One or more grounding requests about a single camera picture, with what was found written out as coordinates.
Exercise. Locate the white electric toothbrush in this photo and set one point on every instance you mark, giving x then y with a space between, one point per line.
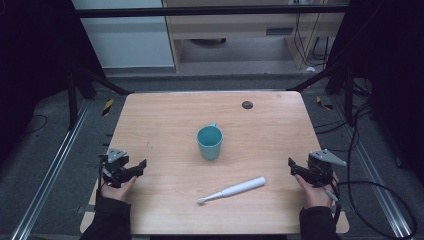
233 190

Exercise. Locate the white cabinet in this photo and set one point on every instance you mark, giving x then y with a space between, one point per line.
126 36

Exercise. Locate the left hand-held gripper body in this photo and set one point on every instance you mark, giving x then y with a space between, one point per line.
115 163

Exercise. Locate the aluminium floor rail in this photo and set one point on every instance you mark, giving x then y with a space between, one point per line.
370 166
50 170

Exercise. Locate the black and yellow tape strip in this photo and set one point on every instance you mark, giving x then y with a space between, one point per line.
107 106
324 104

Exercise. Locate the person's right hand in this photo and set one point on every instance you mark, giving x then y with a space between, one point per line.
315 195

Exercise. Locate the teal cup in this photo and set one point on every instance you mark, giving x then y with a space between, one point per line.
209 141

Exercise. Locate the black stand leg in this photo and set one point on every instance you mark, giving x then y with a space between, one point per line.
71 100
346 93

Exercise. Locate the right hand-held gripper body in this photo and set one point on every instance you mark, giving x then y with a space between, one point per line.
320 168

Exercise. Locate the black metal frame bar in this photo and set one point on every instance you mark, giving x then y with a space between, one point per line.
206 11

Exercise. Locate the person's left hand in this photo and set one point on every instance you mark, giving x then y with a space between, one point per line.
117 191

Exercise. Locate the wooden desk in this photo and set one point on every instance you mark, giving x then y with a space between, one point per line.
233 30

